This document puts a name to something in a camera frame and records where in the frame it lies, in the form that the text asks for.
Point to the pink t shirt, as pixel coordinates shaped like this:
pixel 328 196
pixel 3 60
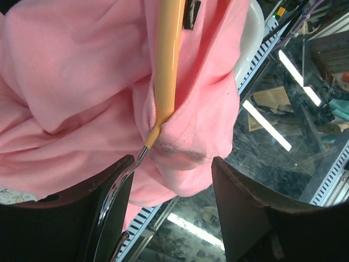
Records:
pixel 77 82

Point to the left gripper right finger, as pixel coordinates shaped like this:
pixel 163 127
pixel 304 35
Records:
pixel 260 224

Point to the floral mat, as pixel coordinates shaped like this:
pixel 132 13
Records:
pixel 10 197

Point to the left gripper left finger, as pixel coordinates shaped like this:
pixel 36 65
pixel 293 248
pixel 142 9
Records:
pixel 64 226

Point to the orange hanger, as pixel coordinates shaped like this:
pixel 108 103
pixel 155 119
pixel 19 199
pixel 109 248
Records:
pixel 170 22

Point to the white laundry basket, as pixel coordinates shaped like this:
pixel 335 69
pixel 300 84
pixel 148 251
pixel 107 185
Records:
pixel 250 42

